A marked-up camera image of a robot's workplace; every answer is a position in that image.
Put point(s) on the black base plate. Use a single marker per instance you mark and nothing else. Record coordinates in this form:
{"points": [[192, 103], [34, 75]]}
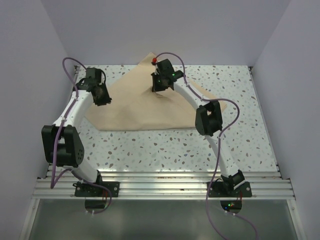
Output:
{"points": [[218, 189], [106, 188]]}

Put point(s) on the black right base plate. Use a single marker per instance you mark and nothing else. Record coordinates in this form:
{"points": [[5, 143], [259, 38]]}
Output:
{"points": [[218, 189]]}

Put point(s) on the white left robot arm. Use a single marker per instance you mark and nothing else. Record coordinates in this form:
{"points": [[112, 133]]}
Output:
{"points": [[61, 141]]}

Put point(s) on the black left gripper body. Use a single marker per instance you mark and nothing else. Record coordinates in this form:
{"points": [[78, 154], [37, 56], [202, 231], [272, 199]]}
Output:
{"points": [[101, 85]]}

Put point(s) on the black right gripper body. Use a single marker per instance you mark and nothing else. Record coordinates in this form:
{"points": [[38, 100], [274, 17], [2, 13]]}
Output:
{"points": [[161, 77]]}

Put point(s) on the aluminium rail frame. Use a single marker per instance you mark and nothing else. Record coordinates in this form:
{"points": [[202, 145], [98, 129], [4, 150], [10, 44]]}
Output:
{"points": [[163, 176]]}

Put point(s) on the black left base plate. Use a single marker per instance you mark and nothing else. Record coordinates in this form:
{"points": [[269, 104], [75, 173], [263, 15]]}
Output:
{"points": [[106, 188]]}

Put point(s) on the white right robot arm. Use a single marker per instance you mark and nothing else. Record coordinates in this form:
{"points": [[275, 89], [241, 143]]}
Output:
{"points": [[208, 119]]}

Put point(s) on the beige cloth drape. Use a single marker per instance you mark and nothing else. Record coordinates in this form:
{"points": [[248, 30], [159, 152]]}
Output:
{"points": [[134, 107]]}

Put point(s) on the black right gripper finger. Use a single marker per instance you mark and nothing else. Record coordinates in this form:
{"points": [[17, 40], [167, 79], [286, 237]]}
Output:
{"points": [[154, 82], [165, 84]]}

